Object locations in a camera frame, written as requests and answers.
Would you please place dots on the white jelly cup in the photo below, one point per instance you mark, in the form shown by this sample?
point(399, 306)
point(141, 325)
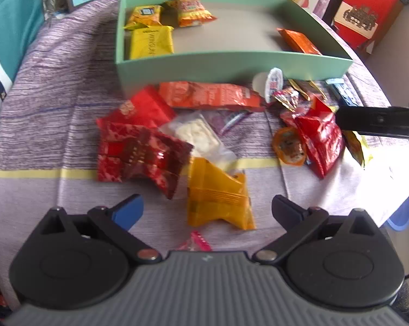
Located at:
point(274, 83)

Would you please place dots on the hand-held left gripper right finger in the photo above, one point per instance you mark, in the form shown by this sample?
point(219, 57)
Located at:
point(286, 210)

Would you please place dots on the plain red snack packet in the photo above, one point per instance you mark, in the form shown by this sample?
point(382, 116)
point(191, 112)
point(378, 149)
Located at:
point(146, 108)

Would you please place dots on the small colourful candy wrapper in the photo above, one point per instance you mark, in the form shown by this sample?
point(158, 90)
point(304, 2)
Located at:
point(287, 96)

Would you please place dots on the teal white fabric cover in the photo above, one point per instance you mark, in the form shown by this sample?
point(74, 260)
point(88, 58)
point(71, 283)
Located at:
point(11, 23)

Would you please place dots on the clear purple printed wrapper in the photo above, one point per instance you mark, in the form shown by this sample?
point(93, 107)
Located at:
point(230, 120)

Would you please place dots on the green cardboard box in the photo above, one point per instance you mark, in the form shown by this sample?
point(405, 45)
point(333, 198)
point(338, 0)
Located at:
point(191, 68)

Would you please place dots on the purple striped tablecloth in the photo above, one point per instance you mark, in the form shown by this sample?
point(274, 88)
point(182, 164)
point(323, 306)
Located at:
point(55, 125)

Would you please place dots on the long orange snack packet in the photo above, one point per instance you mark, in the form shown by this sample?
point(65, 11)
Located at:
point(208, 95)

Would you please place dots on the red gift box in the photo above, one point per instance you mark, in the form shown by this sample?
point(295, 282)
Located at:
point(367, 0)

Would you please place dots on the clear packet with white snack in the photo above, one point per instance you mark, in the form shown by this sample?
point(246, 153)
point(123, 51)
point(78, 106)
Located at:
point(197, 134)

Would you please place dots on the orange square snack packet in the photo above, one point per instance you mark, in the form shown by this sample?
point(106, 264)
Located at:
point(299, 40)

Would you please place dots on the dark red patterned snack packet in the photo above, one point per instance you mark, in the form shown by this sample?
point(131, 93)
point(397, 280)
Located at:
point(140, 156)

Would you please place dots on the gold foil candy wrapper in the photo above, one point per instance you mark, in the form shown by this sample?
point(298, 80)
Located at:
point(298, 88)
point(316, 88)

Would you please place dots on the yellow orange pastry packet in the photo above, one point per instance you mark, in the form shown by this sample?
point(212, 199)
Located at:
point(218, 197)

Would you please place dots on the yellow crinkled snack packet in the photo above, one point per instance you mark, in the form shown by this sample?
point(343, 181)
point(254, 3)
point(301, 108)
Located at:
point(357, 149)

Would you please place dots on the pink white candy packet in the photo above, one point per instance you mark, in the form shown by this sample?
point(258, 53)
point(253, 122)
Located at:
point(197, 241)

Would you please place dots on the yellow square snack packet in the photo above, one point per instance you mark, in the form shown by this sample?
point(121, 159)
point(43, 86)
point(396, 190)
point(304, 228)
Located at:
point(150, 42)

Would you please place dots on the crinkled red snack packet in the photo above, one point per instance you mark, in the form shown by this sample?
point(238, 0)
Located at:
point(321, 139)

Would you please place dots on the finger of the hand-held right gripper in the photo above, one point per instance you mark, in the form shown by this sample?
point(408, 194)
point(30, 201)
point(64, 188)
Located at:
point(377, 120)

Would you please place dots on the yellow snack packet blue label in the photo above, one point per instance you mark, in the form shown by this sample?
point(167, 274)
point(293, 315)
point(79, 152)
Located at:
point(145, 15)

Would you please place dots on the orange yellow patterned snack packet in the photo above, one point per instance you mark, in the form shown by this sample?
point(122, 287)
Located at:
point(191, 10)

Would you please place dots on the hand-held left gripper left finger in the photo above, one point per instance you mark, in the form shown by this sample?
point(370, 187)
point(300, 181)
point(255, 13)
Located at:
point(128, 210)

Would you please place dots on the orange jelly cup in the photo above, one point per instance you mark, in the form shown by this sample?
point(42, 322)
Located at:
point(289, 147)

